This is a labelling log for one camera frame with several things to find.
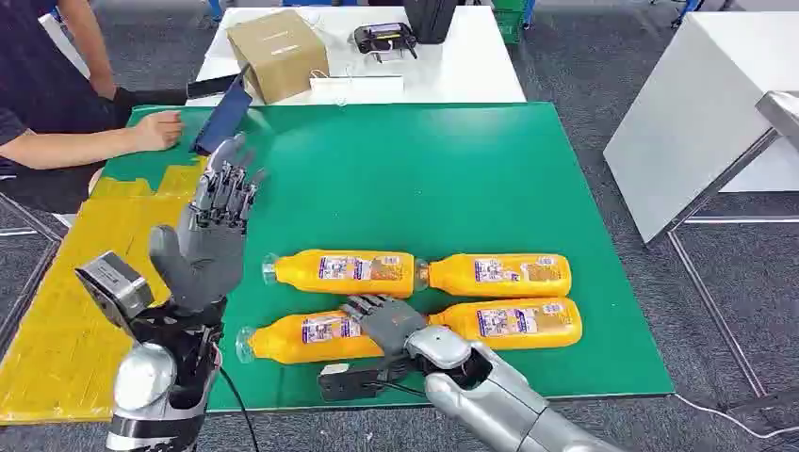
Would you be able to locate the white rectangular table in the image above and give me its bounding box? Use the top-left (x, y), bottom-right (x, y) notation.
top-left (187, 5), bottom-right (528, 107)

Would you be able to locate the white floor cable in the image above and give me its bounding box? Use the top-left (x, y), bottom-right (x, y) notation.
top-left (674, 393), bottom-right (799, 441)

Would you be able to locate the yellow sheet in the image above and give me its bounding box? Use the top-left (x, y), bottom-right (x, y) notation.
top-left (0, 155), bottom-right (210, 426)

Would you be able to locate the brown cardboard box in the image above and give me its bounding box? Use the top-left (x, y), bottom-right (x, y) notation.
top-left (225, 8), bottom-right (331, 105)

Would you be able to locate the orange drink bottle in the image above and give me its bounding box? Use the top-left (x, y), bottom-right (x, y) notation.
top-left (262, 249), bottom-right (416, 299)
top-left (415, 252), bottom-right (573, 299)
top-left (427, 297), bottom-right (583, 350)
top-left (236, 308), bottom-right (385, 366)

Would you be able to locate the green table mat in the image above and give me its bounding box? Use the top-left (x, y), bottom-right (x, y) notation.
top-left (99, 101), bottom-right (676, 413)

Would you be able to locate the black handheld device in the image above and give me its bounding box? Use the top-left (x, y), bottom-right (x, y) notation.
top-left (352, 22), bottom-right (419, 64)

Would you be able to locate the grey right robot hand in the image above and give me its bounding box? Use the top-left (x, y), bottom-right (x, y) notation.
top-left (339, 295), bottom-right (429, 358)

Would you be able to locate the person's right hand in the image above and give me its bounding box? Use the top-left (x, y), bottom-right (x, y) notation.
top-left (127, 110), bottom-right (186, 153)

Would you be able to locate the green plastic crate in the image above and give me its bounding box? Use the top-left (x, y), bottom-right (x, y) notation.
top-left (491, 0), bottom-right (529, 45)

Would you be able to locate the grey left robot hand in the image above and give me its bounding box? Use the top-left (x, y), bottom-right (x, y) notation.
top-left (148, 132), bottom-right (269, 314)

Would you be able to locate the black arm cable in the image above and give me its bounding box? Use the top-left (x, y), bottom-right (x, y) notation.
top-left (218, 367), bottom-right (260, 452)

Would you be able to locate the person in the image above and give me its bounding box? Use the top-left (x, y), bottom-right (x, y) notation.
top-left (0, 0), bottom-right (136, 217)

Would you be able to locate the white table with metal frame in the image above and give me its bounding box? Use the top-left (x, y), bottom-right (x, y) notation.
top-left (602, 10), bottom-right (799, 400)

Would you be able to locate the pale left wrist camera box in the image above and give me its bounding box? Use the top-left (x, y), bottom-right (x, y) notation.
top-left (74, 250), bottom-right (155, 331)

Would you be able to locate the dark right wrist camera box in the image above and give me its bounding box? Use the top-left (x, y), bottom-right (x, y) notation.
top-left (318, 362), bottom-right (400, 402)

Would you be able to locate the black bag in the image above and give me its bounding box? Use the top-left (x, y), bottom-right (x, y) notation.
top-left (402, 0), bottom-right (460, 45)

